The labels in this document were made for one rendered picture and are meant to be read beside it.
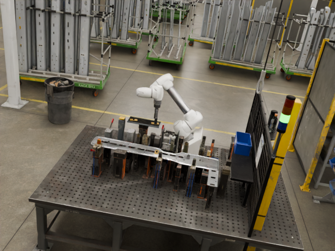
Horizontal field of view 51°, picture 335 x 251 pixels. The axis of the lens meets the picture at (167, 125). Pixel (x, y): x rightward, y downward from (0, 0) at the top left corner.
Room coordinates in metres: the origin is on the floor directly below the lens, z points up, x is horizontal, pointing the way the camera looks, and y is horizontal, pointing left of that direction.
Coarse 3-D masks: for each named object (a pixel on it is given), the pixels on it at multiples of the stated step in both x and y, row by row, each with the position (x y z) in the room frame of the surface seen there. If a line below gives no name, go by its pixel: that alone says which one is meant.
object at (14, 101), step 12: (0, 0) 5.83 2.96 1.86; (12, 0) 5.93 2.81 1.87; (12, 12) 5.90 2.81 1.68; (12, 24) 5.87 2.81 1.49; (12, 36) 5.85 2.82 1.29; (12, 48) 5.83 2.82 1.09; (12, 60) 5.82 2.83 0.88; (12, 72) 5.82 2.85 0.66; (12, 84) 5.82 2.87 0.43; (12, 96) 5.83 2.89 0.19
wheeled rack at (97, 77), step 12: (60, 12) 7.01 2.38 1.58; (108, 12) 7.51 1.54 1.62; (108, 48) 7.36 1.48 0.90; (24, 72) 6.80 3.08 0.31; (36, 72) 6.98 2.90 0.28; (48, 72) 7.03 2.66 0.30; (96, 72) 7.50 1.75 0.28; (108, 72) 7.64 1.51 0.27; (84, 84) 6.70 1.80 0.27; (96, 84) 6.78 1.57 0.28
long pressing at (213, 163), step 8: (96, 136) 3.35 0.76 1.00; (104, 144) 3.21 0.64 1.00; (112, 144) 3.23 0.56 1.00; (128, 144) 3.28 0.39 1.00; (136, 144) 3.30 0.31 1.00; (136, 152) 3.14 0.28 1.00; (144, 152) 3.16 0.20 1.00; (152, 152) 3.18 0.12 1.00; (168, 152) 3.22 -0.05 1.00; (184, 152) 3.27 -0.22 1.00; (176, 160) 3.09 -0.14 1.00; (184, 160) 3.11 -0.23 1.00; (200, 160) 3.16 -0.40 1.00; (208, 160) 3.18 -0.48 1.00; (216, 160) 3.20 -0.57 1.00; (208, 168) 3.03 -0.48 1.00; (216, 168) 3.05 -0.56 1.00
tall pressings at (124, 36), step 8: (96, 0) 10.78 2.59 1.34; (120, 0) 11.01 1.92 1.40; (128, 0) 10.77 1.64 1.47; (96, 8) 10.76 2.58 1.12; (120, 8) 11.04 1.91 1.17; (128, 8) 10.76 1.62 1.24; (120, 16) 11.05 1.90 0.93; (128, 16) 10.80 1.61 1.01; (96, 24) 10.73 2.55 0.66; (104, 24) 10.75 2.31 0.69; (128, 24) 10.80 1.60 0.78; (96, 32) 10.57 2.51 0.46; (104, 32) 10.72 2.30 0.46; (112, 32) 10.71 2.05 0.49
